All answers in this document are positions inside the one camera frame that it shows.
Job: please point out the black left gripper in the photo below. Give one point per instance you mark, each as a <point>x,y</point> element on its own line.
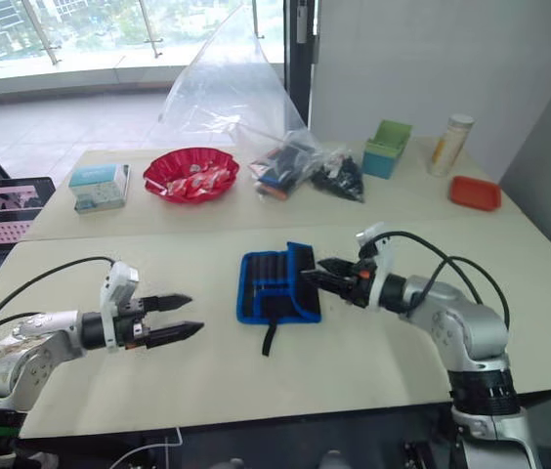
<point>131,328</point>

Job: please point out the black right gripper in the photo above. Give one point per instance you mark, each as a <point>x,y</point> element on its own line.
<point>362,289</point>

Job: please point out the blue black tool roll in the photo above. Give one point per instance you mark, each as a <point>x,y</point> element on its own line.
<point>275,293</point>

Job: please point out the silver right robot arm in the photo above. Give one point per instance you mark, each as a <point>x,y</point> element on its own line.
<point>476,332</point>

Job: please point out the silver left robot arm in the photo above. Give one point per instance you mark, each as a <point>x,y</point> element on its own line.
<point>36,342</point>

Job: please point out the clear bag of black parts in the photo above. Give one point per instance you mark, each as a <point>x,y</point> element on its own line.
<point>341,178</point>

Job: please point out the clear bag of mixed parts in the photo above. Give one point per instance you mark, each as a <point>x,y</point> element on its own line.
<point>280,168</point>

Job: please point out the green blue open box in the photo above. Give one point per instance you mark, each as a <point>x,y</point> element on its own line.
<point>383,156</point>

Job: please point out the red white candy packet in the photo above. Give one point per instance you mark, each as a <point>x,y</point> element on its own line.
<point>202,182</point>
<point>174,189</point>

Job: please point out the red scalloped bowl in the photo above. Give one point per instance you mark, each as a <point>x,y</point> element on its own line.
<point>158,171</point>

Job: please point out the white blue cardboard box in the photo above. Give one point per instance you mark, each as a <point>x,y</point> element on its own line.
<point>99,188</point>

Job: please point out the orange red shallow tray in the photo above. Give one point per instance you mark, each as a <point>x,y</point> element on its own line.
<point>475,193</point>

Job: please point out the white yellow cylindrical bottle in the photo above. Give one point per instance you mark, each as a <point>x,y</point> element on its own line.
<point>446,146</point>

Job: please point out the open laptop computer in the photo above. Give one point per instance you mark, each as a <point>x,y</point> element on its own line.
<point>2,210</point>

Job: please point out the large clear plastic bag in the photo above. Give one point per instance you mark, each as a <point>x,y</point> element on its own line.
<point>226,88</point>

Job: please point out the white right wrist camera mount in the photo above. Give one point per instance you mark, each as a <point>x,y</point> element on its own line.
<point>384,259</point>

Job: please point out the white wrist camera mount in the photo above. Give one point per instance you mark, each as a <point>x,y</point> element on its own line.
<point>384,259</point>
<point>118,283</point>

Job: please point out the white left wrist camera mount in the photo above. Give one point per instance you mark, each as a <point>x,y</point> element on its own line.
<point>118,283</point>

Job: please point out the black door frame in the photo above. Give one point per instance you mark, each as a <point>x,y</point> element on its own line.
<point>300,73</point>

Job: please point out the metal railing post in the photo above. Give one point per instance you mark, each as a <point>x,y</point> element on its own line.
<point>48,34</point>
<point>151,29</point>

